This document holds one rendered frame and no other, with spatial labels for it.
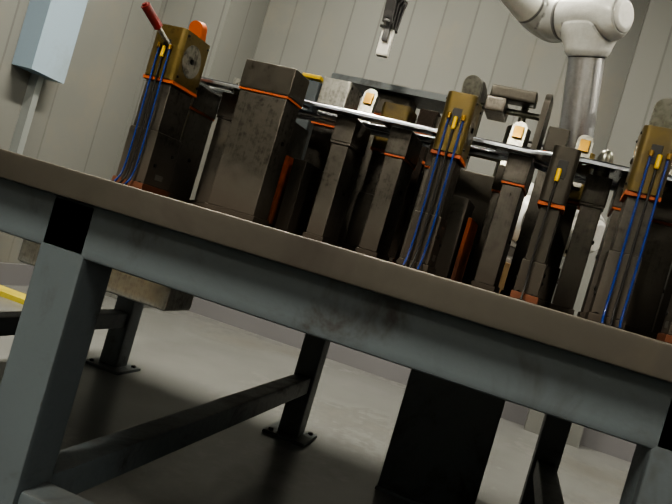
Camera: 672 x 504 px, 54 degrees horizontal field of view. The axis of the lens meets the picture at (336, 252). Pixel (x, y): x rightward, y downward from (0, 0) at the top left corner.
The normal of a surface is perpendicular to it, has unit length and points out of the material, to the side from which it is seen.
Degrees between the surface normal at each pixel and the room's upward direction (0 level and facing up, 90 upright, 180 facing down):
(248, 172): 90
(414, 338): 90
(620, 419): 90
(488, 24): 90
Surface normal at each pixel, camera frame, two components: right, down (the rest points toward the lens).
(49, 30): 0.92, 0.27
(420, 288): -0.26, -0.07
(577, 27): -0.81, 0.19
